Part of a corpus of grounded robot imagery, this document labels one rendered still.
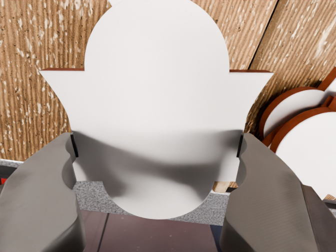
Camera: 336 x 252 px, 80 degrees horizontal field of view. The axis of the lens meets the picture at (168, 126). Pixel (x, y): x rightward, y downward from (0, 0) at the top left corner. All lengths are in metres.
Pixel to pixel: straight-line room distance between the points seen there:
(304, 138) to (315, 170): 0.05
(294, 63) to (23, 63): 0.27
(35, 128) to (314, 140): 0.28
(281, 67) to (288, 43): 0.02
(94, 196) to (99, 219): 1.60
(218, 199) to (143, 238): 1.82
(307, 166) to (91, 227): 1.92
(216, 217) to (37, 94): 0.34
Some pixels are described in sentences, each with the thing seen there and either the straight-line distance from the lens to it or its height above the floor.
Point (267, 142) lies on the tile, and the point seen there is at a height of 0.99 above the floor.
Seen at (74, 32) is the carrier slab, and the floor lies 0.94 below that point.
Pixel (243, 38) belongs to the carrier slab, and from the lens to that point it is 0.23.
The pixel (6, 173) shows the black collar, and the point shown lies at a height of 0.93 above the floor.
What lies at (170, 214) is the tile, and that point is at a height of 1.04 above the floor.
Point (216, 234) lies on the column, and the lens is 0.79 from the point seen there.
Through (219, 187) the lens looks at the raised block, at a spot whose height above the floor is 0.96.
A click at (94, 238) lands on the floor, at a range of 2.17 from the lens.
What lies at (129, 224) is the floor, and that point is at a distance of 1.99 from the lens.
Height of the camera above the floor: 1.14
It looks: 60 degrees down
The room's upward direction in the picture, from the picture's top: 169 degrees clockwise
